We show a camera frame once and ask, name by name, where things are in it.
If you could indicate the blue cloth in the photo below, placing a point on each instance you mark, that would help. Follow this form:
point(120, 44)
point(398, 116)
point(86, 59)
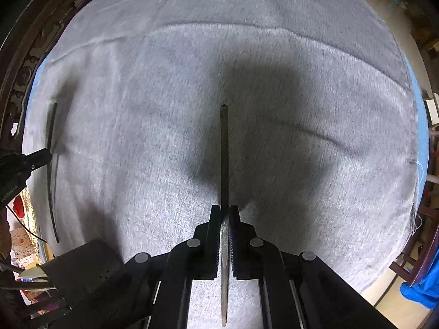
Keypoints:
point(420, 286)

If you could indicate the grey tablecloth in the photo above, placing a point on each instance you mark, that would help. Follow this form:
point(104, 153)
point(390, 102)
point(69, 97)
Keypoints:
point(205, 58)

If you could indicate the dark carved wooden chair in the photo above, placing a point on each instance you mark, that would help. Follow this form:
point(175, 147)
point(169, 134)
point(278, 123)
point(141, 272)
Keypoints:
point(24, 58)

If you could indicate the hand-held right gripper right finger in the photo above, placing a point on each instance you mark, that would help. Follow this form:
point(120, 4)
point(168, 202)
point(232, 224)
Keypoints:
point(235, 243)

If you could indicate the brown wooden chair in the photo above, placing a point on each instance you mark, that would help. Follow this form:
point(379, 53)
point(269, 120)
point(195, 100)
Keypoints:
point(418, 240)

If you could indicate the blue table cover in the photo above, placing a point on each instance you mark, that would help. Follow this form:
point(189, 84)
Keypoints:
point(420, 126)

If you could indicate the floral patterned cloth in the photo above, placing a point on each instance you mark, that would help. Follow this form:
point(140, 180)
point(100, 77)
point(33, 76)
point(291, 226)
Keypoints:
point(25, 246)

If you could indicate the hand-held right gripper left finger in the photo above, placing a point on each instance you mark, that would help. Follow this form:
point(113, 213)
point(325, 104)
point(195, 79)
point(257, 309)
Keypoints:
point(214, 243)

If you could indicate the black utensil holder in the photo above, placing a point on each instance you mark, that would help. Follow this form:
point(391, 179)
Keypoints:
point(85, 270)

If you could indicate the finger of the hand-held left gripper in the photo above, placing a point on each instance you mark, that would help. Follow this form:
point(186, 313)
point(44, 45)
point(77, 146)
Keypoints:
point(39, 159)

